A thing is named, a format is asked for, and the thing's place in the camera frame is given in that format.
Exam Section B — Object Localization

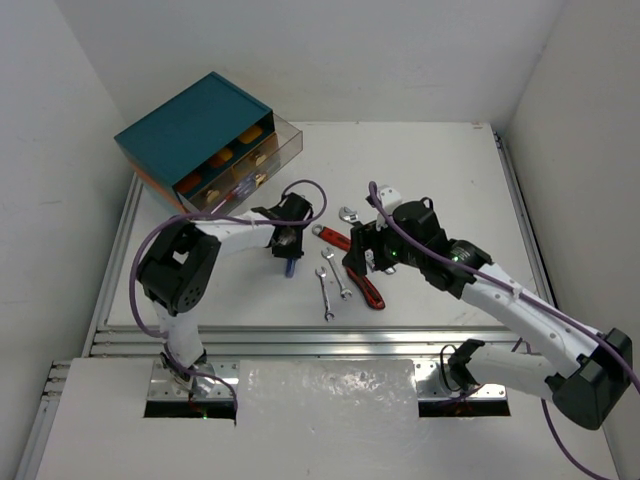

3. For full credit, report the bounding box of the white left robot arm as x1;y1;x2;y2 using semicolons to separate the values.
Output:
129;193;313;383

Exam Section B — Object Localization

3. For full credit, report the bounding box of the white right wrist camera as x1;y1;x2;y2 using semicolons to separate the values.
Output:
369;182;402;231

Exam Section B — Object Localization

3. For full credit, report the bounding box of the small blue red screwdriver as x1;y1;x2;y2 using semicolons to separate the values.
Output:
211;178;256;214

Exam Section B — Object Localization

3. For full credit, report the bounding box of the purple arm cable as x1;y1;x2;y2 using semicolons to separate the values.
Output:
368;180;640;480
128;178;328;401

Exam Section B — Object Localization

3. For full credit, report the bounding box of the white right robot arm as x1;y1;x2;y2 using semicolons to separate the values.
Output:
343;198;633;430

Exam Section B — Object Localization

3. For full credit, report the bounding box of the red handled adjustable wrench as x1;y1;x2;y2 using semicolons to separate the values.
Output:
312;224;376;272

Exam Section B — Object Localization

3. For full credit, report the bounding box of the teal drawer organizer box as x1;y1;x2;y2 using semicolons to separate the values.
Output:
114;72;275;213

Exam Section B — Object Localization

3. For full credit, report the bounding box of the small silver open-end wrench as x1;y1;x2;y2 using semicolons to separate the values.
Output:
315;267;335;322

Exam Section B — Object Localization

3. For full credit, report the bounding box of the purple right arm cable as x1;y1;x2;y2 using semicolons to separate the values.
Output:
368;180;640;480

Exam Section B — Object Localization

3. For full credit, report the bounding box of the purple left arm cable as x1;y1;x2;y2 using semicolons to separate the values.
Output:
128;178;328;401

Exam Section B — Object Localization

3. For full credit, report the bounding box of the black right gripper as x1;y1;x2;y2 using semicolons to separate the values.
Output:
343;216;424;276

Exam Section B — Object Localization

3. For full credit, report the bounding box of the blue handled screwdriver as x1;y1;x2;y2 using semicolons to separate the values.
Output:
285;258;296;278

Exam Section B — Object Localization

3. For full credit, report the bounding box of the white foam cover panel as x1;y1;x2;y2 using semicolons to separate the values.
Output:
237;359;418;426

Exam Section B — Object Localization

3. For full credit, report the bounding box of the aluminium table edge rail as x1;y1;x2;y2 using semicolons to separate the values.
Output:
82;324;531;359

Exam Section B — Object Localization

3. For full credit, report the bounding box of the red black utility knife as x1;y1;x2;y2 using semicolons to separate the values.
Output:
345;267;386;311

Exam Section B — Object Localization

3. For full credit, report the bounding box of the black handled adjustable wrench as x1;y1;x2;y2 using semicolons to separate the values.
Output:
339;206;359;224

